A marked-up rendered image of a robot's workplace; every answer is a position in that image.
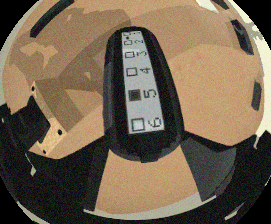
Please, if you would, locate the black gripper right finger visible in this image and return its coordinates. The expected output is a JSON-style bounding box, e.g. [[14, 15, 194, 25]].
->
[[180, 131, 257, 202]]

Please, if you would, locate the dark grey controller unit with white label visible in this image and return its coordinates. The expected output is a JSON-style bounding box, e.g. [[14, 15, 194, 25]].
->
[[103, 26, 184, 164]]

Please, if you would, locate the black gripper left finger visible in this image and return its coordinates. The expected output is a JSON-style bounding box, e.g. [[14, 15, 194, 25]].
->
[[26, 135, 108, 212]]

